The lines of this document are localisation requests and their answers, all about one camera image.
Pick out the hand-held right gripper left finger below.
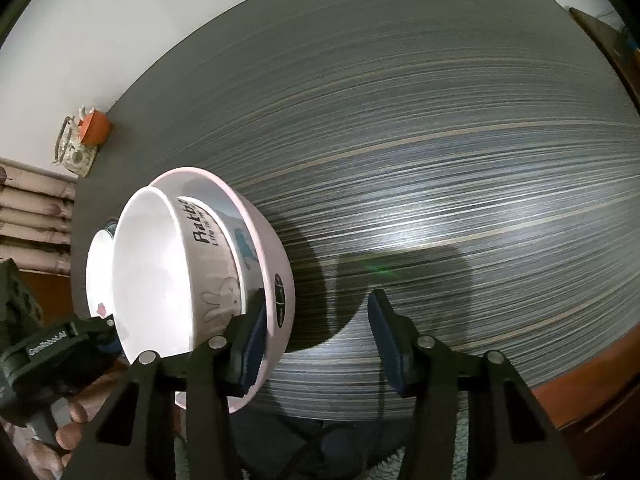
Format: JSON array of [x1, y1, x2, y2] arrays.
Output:
[[65, 290, 268, 480]]

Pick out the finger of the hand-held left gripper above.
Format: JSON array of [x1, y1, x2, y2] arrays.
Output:
[[75, 316, 118, 346]]

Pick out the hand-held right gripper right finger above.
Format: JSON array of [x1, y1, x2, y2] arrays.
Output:
[[367, 289, 571, 480]]

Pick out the white plate with pink flowers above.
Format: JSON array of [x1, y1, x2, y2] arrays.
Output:
[[85, 229, 121, 321]]

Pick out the small bowl with pink print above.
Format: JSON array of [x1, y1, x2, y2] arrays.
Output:
[[111, 187, 248, 366]]

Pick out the large pink bowl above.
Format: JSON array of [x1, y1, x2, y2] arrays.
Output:
[[145, 166, 296, 413]]

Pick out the person's left forearm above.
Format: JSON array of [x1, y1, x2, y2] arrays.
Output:
[[0, 417, 66, 480]]

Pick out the person's left hand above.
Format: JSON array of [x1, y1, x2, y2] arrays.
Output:
[[25, 394, 96, 473]]

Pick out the brown wooden cabinet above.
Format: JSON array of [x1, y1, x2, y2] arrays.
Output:
[[15, 267, 81, 326]]

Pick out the person's dark trousers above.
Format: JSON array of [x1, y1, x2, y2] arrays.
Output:
[[230, 400, 416, 480]]

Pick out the beige patterned curtain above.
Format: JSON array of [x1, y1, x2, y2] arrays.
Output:
[[0, 157, 76, 276]]

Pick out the floral ceramic teapot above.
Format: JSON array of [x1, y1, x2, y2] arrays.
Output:
[[51, 106, 98, 178]]

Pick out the orange lidded cup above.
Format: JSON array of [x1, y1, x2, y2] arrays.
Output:
[[79, 110, 112, 145]]

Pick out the dark wooden side table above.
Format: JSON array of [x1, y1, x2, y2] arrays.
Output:
[[567, 5, 640, 111]]

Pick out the black cable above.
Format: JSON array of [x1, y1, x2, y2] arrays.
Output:
[[277, 421, 363, 480]]

